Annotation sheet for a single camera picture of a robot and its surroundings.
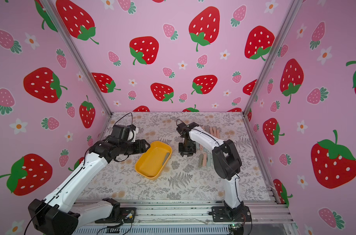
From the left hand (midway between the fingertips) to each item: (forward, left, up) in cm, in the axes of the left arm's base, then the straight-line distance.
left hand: (146, 145), depth 78 cm
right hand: (+3, -23, -14) cm, 27 cm away
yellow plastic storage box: (-1, +1, -19) cm, 19 cm away
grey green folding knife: (+3, -8, -18) cm, 20 cm away
